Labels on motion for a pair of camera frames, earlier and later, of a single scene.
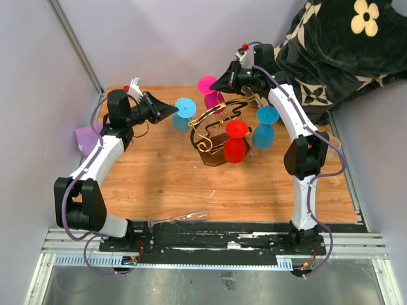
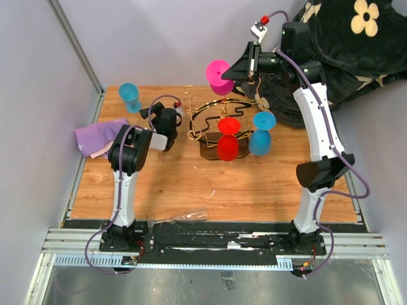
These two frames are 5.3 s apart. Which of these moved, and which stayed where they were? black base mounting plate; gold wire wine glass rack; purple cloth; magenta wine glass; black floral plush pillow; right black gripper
Moved: gold wire wine glass rack; magenta wine glass; right black gripper
Stayed: black floral plush pillow; black base mounting plate; purple cloth
